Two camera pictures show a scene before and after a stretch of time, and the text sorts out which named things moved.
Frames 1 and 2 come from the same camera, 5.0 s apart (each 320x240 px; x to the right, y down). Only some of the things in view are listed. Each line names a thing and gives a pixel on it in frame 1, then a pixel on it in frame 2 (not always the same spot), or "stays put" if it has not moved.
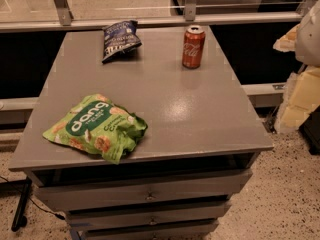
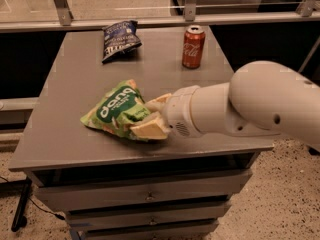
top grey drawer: (91, 194) stays put
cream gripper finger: (302, 99) to (153, 128)
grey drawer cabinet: (202, 140) stays put
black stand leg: (20, 220) stays put
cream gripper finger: (287, 42) to (158, 104)
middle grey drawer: (81, 221) stays put
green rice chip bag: (97, 125) to (119, 110)
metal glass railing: (47, 7) stays put
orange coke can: (194, 41) stays put
